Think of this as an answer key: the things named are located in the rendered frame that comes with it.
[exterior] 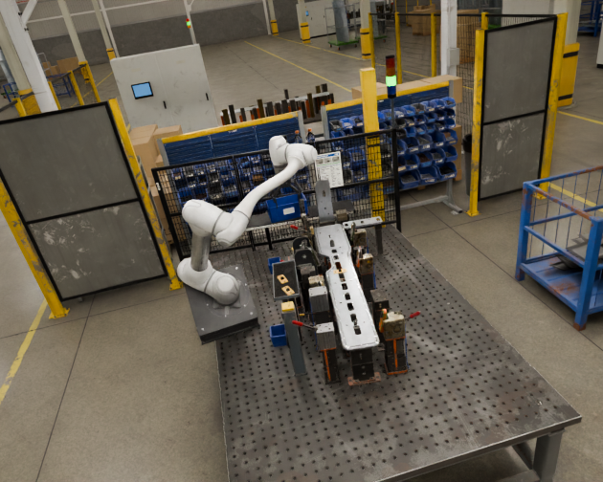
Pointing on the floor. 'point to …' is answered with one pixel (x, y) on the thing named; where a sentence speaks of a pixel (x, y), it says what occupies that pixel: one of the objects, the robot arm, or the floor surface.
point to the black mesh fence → (279, 191)
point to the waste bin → (467, 161)
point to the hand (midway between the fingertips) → (287, 204)
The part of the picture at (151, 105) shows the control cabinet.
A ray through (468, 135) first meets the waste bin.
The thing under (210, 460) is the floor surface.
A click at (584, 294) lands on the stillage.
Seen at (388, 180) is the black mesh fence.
